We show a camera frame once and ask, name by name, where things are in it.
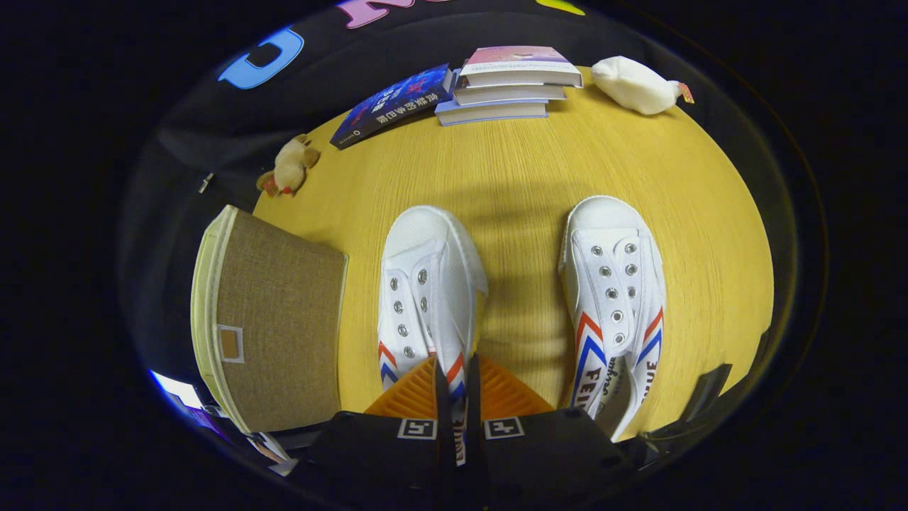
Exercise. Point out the silver cloth clip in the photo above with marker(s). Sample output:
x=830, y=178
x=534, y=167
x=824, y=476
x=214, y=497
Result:
x=206, y=182

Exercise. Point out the black plastic panel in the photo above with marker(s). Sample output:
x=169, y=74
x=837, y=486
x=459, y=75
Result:
x=709, y=390

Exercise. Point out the dark blue book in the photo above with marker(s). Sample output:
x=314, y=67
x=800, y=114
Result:
x=394, y=103

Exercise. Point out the white paper sheets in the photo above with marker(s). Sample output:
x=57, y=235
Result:
x=273, y=454

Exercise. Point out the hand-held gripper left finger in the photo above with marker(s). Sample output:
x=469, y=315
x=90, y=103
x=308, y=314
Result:
x=383, y=454

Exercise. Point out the white plush toy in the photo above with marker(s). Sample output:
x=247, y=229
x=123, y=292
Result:
x=631, y=85

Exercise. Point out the white striped canvas shoe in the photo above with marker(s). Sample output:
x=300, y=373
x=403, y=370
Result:
x=610, y=234
x=440, y=284

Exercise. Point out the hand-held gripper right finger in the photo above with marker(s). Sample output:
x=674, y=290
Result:
x=546, y=454

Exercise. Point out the white edged book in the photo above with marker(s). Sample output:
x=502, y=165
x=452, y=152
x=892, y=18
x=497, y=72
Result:
x=507, y=94

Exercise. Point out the beige plush dog toy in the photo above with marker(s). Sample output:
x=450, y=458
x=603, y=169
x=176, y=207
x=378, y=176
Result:
x=291, y=167

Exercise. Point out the brown fabric storage box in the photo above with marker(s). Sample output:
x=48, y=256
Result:
x=284, y=333

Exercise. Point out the pink cover book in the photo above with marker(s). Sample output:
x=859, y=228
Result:
x=518, y=64

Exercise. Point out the light blue cover book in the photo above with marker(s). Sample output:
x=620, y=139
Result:
x=489, y=112

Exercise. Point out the computer screen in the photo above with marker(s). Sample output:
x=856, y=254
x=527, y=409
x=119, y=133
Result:
x=177, y=390

